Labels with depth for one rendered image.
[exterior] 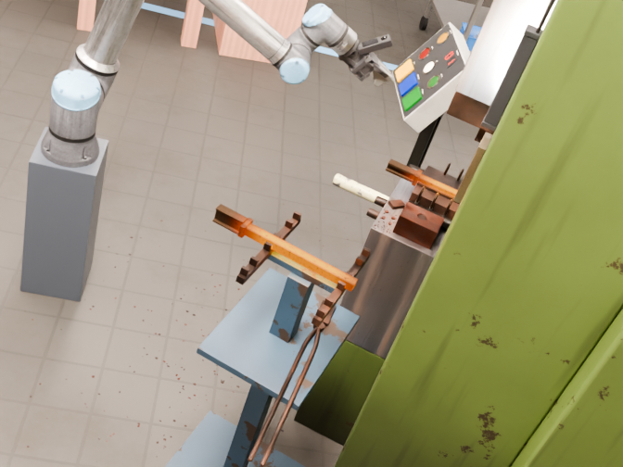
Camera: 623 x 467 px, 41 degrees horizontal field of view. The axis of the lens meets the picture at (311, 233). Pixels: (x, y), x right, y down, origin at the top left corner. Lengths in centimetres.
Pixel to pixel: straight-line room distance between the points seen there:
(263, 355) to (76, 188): 102
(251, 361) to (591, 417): 85
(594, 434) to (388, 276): 73
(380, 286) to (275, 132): 204
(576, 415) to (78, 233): 177
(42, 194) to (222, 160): 136
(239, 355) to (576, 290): 85
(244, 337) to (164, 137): 210
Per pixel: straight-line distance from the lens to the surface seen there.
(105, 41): 284
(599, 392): 209
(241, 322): 224
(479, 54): 220
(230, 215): 211
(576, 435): 220
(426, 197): 248
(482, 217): 198
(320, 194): 406
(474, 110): 232
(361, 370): 274
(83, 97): 275
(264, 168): 412
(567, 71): 180
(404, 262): 243
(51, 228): 303
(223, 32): 492
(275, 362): 218
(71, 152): 285
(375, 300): 255
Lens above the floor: 232
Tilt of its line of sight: 38 degrees down
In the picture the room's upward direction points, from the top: 19 degrees clockwise
